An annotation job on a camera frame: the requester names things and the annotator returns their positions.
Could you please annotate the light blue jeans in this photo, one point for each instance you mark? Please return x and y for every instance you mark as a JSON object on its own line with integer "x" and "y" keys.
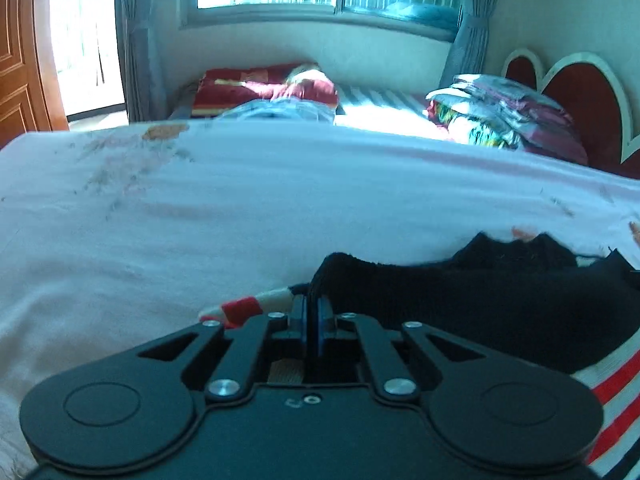
{"x": 280, "y": 110}

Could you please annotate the floral pink bedsheet bed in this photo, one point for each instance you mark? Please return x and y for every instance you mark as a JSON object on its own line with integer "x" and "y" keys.
{"x": 200, "y": 220}

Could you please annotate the long blue-grey curtain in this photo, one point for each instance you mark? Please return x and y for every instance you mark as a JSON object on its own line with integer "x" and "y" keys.
{"x": 140, "y": 45}

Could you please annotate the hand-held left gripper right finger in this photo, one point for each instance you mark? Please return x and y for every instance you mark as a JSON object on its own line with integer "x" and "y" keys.
{"x": 324, "y": 321}

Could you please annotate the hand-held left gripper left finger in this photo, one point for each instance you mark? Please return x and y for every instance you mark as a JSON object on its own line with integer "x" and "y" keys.
{"x": 299, "y": 321}

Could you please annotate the red and white headboard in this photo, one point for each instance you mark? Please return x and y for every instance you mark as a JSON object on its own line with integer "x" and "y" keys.
{"x": 585, "y": 95}

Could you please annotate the tied blue-grey curtain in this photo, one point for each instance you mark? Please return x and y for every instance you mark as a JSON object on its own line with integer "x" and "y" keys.
{"x": 472, "y": 30}

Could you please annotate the dark red folded blanket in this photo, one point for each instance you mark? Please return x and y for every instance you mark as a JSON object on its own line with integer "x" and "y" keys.
{"x": 260, "y": 87}

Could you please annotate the stack of folded quilts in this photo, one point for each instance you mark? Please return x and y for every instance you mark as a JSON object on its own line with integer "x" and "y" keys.
{"x": 505, "y": 115}

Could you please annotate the brown wooden door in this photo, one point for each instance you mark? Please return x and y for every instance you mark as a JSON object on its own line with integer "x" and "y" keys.
{"x": 22, "y": 60}

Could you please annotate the striped knit sweater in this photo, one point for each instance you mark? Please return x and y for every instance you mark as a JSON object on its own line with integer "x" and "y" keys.
{"x": 475, "y": 305}

